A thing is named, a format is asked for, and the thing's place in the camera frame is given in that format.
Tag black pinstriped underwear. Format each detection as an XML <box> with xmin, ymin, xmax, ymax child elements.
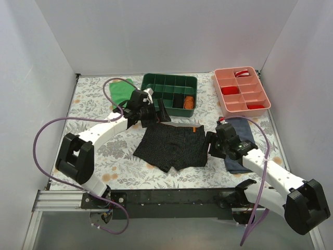
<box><xmin>133</xmin><ymin>123</ymin><xmax>208</xmax><ymax>172</ymax></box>

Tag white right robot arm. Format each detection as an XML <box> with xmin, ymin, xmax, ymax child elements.
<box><xmin>204</xmin><ymin>122</ymin><xmax>330</xmax><ymax>235</ymax></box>

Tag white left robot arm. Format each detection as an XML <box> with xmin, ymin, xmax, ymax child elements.
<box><xmin>55</xmin><ymin>89</ymin><xmax>171</xmax><ymax>208</ymax></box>

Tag red white striped roll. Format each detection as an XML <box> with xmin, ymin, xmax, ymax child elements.
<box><xmin>234</xmin><ymin>69</ymin><xmax>250</xmax><ymax>78</ymax></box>

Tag grey-blue folded cloth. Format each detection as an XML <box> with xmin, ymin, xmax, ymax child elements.
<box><xmin>224</xmin><ymin>118</ymin><xmax>255</xmax><ymax>174</ymax></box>

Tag black rolled cloth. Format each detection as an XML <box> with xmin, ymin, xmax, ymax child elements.
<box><xmin>172</xmin><ymin>93</ymin><xmax>184</xmax><ymax>109</ymax></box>

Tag green folded cloth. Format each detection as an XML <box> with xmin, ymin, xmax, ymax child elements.
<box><xmin>109</xmin><ymin>79</ymin><xmax>135</xmax><ymax>108</ymax></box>

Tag green compartment bin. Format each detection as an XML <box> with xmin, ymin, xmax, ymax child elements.
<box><xmin>141</xmin><ymin>73</ymin><xmax>198</xmax><ymax>118</ymax></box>

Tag orange rolled cloth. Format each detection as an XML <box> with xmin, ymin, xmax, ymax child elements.
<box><xmin>183</xmin><ymin>96</ymin><xmax>195</xmax><ymax>109</ymax></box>

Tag floral patterned table mat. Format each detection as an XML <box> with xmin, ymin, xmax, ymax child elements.
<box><xmin>50</xmin><ymin>73</ymin><xmax>291</xmax><ymax>190</ymax></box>

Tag red rolled cloth right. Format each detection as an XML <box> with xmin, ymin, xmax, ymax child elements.
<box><xmin>247</xmin><ymin>104</ymin><xmax>265</xmax><ymax>110</ymax></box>

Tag red rolled cloth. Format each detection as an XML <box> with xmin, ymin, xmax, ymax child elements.
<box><xmin>247</xmin><ymin>104</ymin><xmax>265</xmax><ymax>110</ymax></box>
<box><xmin>221</xmin><ymin>86</ymin><xmax>239</xmax><ymax>95</ymax></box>

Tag red rolled cloth left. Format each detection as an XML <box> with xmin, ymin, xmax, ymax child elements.
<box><xmin>221</xmin><ymin>86</ymin><xmax>239</xmax><ymax>95</ymax></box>

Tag pink compartment bin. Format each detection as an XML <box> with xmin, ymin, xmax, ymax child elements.
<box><xmin>213</xmin><ymin>66</ymin><xmax>271</xmax><ymax>117</ymax></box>

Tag black table edge rail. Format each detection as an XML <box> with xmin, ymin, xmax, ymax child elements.
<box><xmin>111</xmin><ymin>187</ymin><xmax>251</xmax><ymax>220</ymax></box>

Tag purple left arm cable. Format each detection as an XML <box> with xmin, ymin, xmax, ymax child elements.
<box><xmin>33</xmin><ymin>77</ymin><xmax>136</xmax><ymax>235</ymax></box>

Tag aluminium frame rail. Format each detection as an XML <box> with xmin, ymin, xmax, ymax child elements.
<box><xmin>32</xmin><ymin>189</ymin><xmax>91</xmax><ymax>211</ymax></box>

